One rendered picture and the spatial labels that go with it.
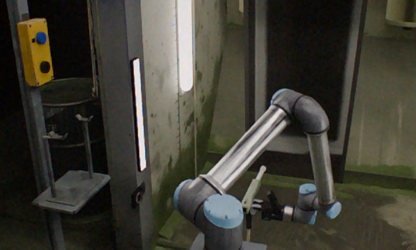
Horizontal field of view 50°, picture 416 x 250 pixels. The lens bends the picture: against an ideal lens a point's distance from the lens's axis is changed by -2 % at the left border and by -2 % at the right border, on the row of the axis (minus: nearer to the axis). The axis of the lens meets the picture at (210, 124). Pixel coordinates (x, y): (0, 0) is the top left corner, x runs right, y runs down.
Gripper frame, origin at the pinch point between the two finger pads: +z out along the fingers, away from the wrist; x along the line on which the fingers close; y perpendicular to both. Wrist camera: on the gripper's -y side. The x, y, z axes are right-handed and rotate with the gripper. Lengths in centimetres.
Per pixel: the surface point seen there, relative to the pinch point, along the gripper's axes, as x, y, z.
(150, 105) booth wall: 14, -44, 61
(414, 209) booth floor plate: 96, 47, -103
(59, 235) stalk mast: -56, 0, 81
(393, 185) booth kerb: 119, 44, -88
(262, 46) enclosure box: 65, -70, 8
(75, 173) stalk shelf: -43, -28, 76
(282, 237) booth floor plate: 36, 47, -16
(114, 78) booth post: -8, -66, 70
